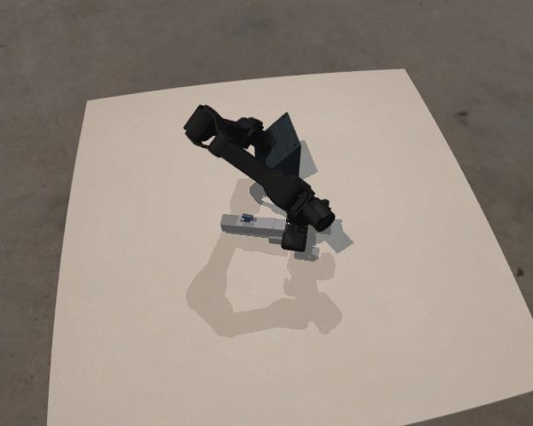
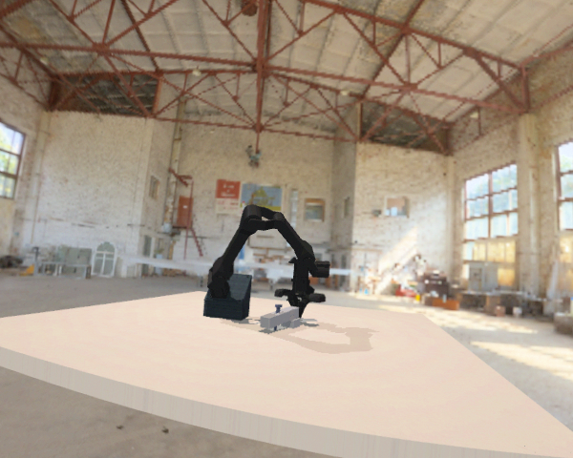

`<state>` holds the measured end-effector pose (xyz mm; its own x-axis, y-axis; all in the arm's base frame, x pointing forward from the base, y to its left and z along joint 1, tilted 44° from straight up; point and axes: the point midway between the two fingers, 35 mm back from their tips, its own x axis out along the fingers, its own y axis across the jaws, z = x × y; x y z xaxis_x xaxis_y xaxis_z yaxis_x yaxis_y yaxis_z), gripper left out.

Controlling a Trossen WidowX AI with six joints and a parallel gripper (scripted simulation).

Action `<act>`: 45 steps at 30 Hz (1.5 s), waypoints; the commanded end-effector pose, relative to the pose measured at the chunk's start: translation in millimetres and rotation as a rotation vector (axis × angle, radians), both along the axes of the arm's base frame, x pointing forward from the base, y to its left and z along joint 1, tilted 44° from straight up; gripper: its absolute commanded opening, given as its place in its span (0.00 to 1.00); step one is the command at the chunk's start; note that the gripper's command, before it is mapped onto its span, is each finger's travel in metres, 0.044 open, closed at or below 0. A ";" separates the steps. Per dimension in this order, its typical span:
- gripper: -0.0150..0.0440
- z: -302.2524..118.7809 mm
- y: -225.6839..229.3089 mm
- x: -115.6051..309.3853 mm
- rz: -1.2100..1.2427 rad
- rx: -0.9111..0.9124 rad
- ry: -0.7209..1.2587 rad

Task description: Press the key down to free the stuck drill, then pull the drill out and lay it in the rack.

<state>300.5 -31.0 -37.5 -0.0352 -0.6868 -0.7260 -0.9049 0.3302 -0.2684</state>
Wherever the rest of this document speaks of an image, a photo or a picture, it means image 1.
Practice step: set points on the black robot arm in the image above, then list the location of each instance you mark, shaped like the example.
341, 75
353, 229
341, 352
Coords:
232, 138

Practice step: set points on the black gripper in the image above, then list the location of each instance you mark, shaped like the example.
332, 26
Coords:
294, 236

